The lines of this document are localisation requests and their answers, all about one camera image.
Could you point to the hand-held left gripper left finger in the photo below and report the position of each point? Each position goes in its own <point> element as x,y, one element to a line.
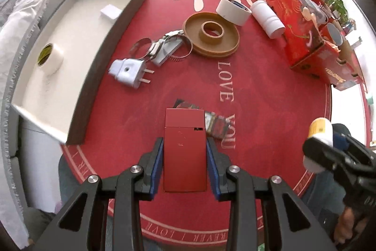
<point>155,168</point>

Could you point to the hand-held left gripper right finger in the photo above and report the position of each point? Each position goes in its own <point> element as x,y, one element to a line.
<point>213,168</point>

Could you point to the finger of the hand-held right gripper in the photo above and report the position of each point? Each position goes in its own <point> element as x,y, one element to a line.
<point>323,152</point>
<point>340,139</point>

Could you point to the white and yellow small bottle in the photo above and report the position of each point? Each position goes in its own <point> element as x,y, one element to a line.
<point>320,127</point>

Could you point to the red rectangular box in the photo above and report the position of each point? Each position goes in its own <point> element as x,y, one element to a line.
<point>185,157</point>

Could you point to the white rectangular block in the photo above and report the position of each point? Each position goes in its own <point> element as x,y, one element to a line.
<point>169,48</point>
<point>110,12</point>

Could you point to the white tray with dark sides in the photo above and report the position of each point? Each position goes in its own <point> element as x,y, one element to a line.
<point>73,62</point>

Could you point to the person's right hand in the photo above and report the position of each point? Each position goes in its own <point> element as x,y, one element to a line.
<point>345,224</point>

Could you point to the patterned small packet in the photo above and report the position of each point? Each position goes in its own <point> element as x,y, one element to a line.
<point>217,124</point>

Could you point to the red printed tablecloth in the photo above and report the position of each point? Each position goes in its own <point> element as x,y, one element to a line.
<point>258,109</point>

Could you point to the person's blue trousers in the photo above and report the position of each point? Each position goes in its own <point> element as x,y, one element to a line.
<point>69,180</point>

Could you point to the white power adapter plug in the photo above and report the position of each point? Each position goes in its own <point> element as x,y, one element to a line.
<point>126,71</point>

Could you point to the red gift box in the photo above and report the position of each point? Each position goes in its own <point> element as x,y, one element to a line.
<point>302,45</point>

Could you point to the brown cardboard tube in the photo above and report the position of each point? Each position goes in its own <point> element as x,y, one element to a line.
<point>335,33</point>

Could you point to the brown plastic spool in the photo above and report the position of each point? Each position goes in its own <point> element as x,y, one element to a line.
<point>226,39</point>

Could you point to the green potted plant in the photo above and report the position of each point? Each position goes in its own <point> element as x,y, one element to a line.
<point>337,4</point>

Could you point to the white plastic bottle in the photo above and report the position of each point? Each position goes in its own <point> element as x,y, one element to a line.
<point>268,20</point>

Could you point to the white tape roll yellow core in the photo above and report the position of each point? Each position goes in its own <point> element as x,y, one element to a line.
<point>54,58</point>

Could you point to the wide white tape roll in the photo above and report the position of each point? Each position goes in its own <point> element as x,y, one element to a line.
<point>235,15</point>

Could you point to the white blanket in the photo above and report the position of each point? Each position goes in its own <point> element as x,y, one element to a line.
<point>17,33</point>

